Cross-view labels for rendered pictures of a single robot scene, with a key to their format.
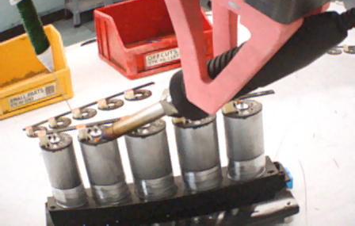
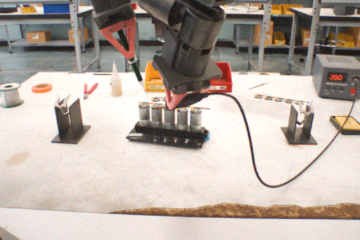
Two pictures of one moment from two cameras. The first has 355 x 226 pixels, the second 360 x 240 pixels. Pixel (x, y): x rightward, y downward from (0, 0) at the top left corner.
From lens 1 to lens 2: 0.31 m
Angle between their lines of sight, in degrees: 19
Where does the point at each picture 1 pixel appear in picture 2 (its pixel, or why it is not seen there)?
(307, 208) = (207, 148)
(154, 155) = (168, 116)
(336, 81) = (264, 112)
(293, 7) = (178, 91)
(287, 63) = (184, 103)
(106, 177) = (155, 118)
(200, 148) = (180, 118)
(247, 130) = (194, 117)
